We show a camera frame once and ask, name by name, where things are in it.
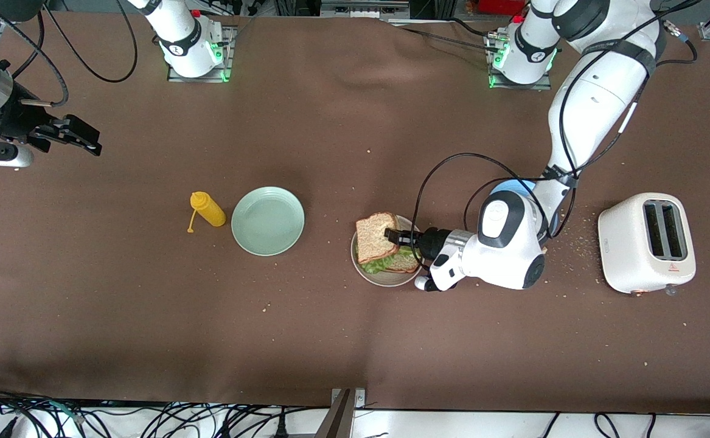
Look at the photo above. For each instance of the white two-slot toaster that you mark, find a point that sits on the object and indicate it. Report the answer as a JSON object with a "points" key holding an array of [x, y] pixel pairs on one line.
{"points": [[622, 249]]}

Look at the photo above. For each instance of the yellow mustard squeeze bottle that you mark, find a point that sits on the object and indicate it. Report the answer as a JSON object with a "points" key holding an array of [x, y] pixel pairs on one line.
{"points": [[210, 212]]}

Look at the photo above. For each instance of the blue plate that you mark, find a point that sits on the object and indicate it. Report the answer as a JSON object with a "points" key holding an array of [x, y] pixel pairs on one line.
{"points": [[516, 184]]}

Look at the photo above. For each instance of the red box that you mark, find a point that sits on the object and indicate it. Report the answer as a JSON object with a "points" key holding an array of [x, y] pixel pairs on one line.
{"points": [[501, 6]]}

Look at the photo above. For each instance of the silver metal bracket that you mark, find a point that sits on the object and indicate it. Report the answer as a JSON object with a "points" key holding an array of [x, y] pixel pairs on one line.
{"points": [[359, 398]]}

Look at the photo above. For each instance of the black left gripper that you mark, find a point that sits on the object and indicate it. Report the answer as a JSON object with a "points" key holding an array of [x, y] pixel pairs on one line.
{"points": [[432, 239]]}

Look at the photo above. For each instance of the brown bread slice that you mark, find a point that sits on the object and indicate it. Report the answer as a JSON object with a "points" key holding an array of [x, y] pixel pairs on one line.
{"points": [[372, 237], [406, 263]]}

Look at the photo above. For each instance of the beige plate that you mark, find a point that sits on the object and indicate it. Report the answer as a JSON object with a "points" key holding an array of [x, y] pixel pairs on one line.
{"points": [[391, 280]]}

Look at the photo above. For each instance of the grey power strip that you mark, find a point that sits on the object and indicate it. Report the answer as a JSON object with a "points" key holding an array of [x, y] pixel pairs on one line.
{"points": [[364, 9]]}

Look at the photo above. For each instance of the green lettuce leaf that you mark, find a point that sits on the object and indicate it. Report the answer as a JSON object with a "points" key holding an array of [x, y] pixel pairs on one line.
{"points": [[374, 265]]}

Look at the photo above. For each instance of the dark metal pole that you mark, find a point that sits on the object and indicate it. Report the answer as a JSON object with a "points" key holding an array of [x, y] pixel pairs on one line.
{"points": [[336, 423]]}

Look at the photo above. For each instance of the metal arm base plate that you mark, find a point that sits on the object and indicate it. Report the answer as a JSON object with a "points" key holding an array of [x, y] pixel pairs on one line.
{"points": [[501, 85], [175, 77]]}

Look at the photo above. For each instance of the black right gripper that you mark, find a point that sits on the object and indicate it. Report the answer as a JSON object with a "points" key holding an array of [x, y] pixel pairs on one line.
{"points": [[19, 119]]}

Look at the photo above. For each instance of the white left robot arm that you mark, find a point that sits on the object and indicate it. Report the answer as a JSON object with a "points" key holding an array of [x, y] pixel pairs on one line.
{"points": [[592, 97]]}

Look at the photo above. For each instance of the mint green plate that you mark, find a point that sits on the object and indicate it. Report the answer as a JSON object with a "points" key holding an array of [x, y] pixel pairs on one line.
{"points": [[267, 221]]}

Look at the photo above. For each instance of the brown tablecloth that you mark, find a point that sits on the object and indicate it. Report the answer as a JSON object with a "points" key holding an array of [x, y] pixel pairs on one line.
{"points": [[354, 121]]}

